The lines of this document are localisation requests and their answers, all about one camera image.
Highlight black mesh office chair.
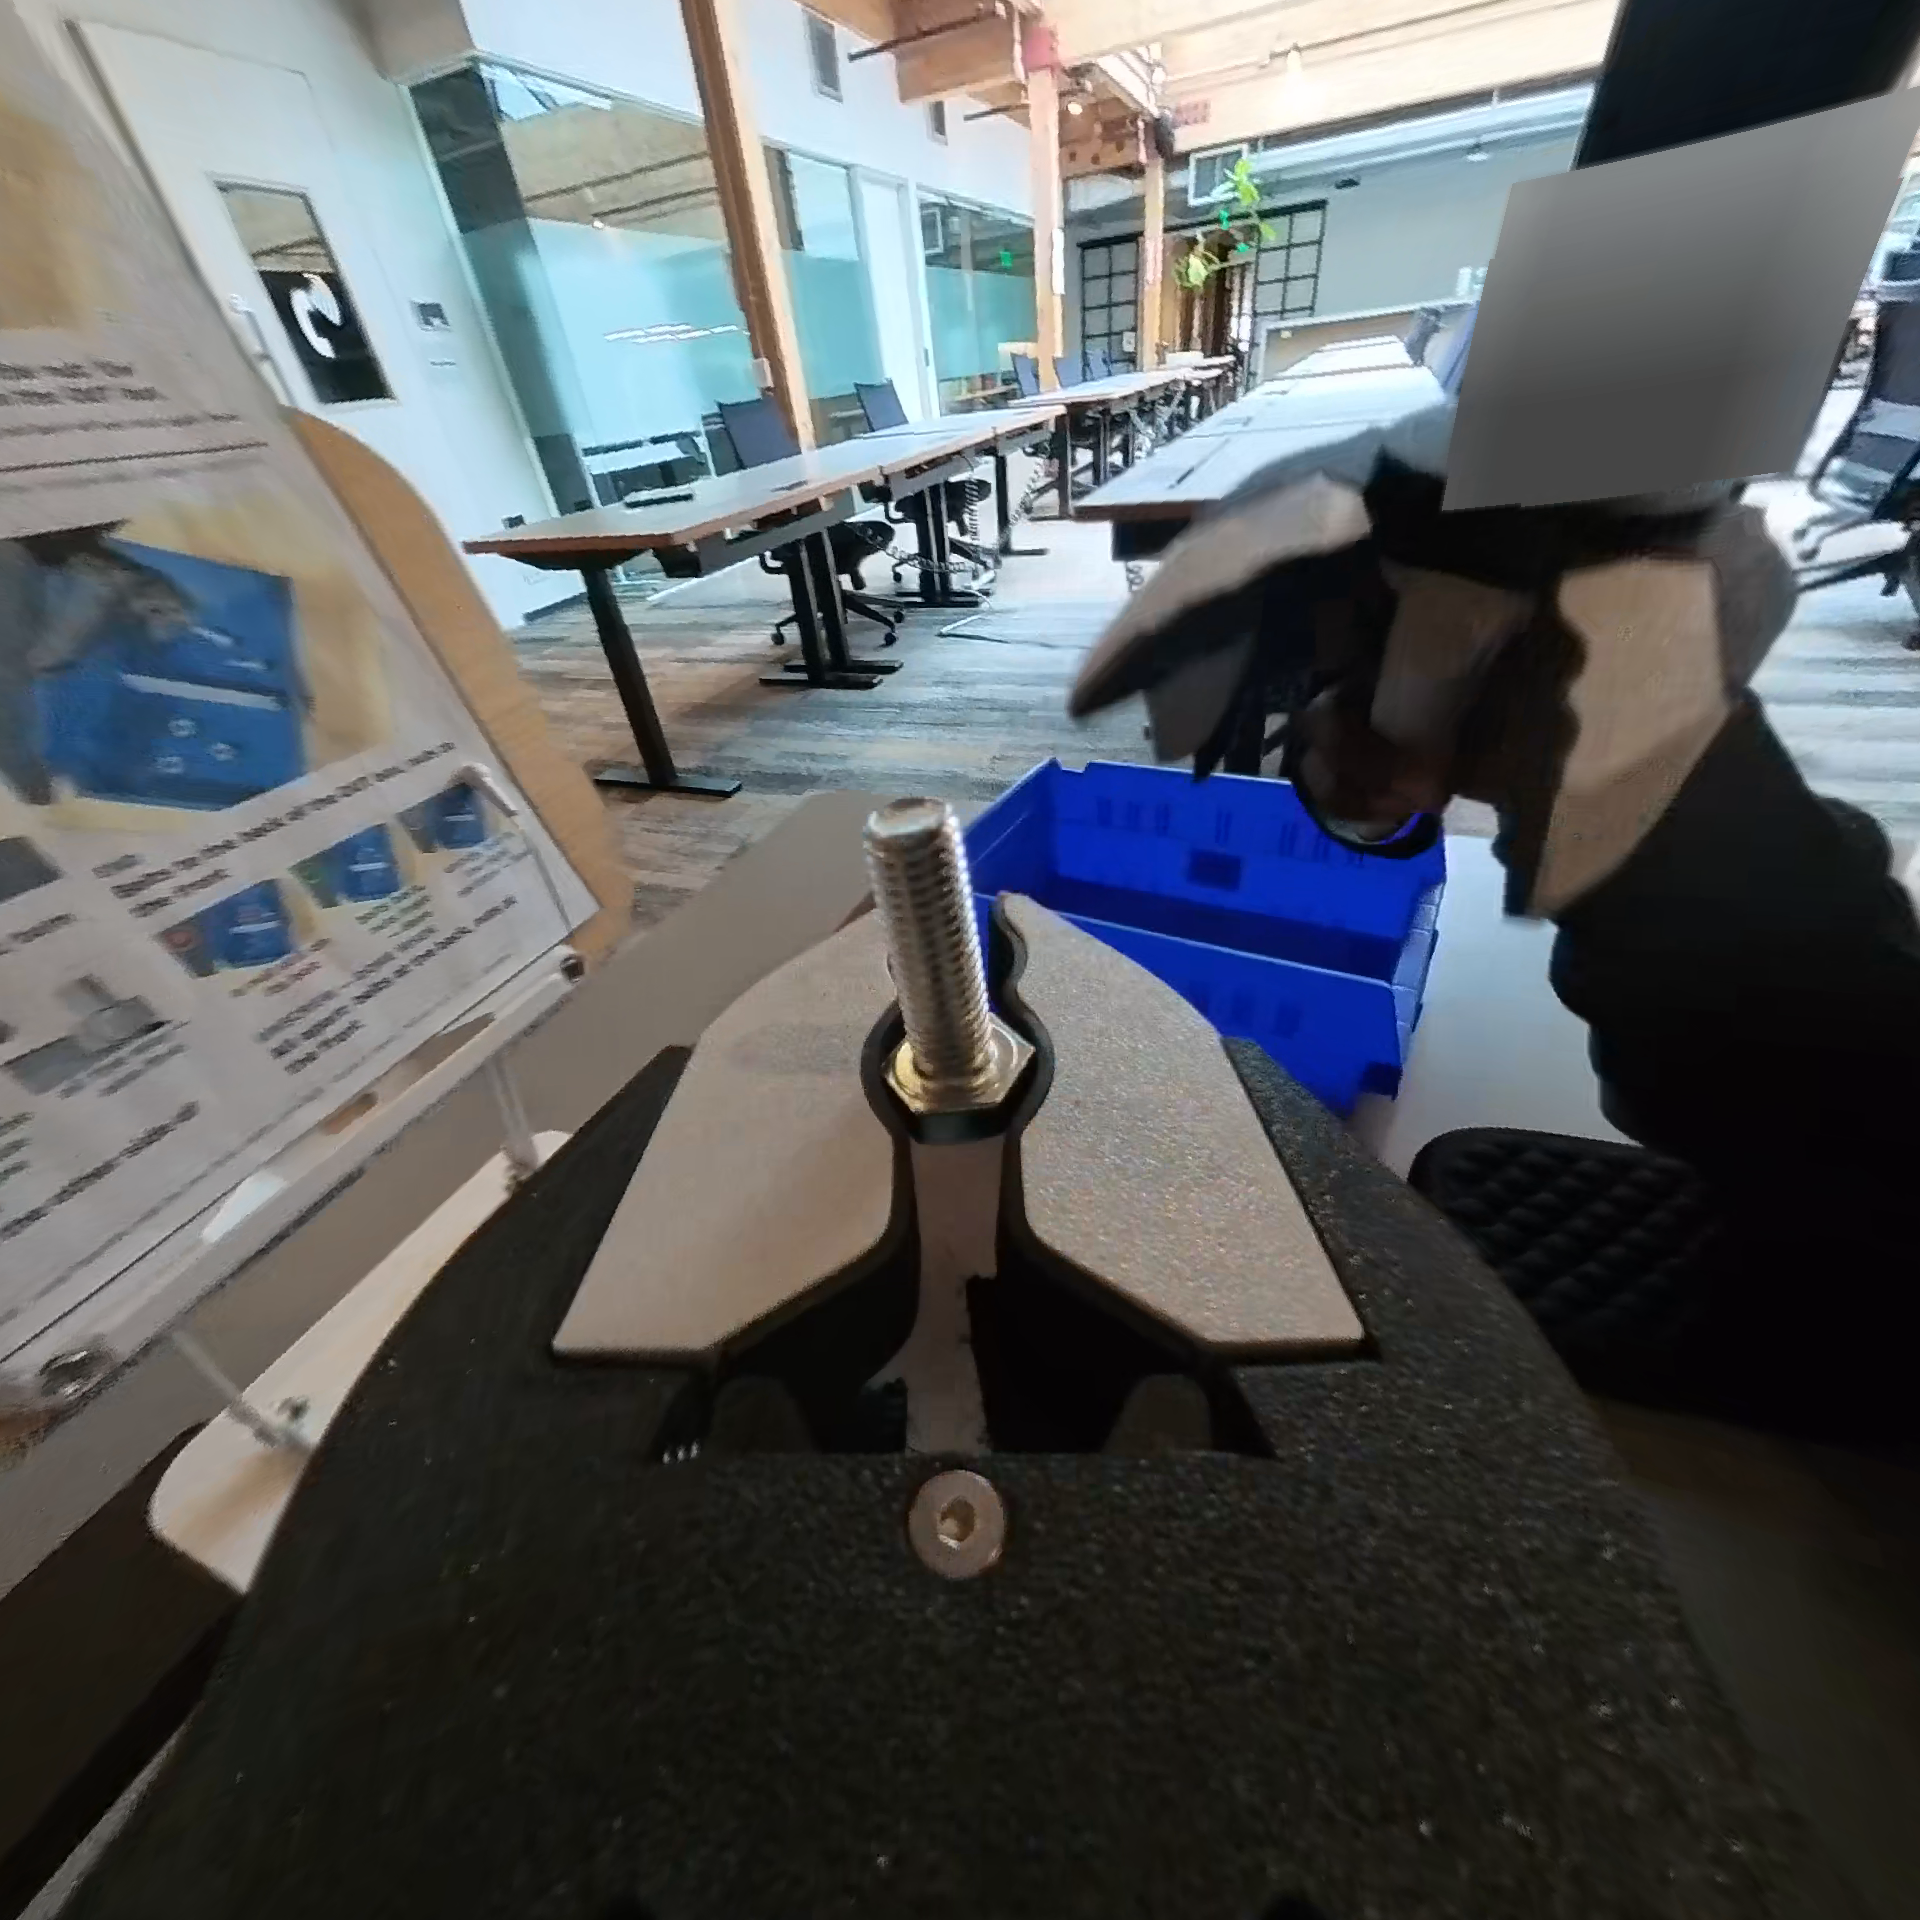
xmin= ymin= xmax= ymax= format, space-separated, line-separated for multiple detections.
xmin=1792 ymin=323 xmax=1920 ymax=654

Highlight white door dark window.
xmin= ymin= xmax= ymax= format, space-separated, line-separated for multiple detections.
xmin=66 ymin=17 xmax=431 ymax=452

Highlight rounded wooden board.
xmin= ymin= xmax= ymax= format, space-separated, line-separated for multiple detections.
xmin=281 ymin=407 xmax=638 ymax=964

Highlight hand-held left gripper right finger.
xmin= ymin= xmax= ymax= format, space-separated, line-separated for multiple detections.
xmin=993 ymin=893 xmax=1369 ymax=1367

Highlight printed instruction sheet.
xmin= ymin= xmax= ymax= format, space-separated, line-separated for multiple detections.
xmin=0 ymin=0 xmax=606 ymax=1359

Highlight pale long desk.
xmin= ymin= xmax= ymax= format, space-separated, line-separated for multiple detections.
xmin=1073 ymin=363 xmax=1450 ymax=565

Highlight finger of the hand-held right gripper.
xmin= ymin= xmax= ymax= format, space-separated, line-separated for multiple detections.
xmin=1071 ymin=476 xmax=1376 ymax=783
xmin=1369 ymin=555 xmax=1761 ymax=920

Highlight wooden desk black legs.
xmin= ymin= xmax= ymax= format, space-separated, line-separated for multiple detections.
xmin=1006 ymin=351 xmax=1249 ymax=518
xmin=462 ymin=401 xmax=1071 ymax=799

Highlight green potted plant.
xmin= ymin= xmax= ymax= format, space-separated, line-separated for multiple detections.
xmin=1182 ymin=152 xmax=1281 ymax=289

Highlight person's right forearm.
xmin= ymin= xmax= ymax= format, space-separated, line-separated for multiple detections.
xmin=1501 ymin=687 xmax=1920 ymax=1203

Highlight black flat panel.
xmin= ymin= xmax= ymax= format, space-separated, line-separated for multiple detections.
xmin=1574 ymin=0 xmax=1920 ymax=168

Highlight steel hex bolt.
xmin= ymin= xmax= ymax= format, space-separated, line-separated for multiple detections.
xmin=862 ymin=796 xmax=1051 ymax=1145

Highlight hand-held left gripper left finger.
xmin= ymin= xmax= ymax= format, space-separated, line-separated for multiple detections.
xmin=551 ymin=901 xmax=905 ymax=1369

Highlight blue plastic bin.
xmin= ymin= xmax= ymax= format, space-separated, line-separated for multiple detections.
xmin=965 ymin=756 xmax=1450 ymax=1121

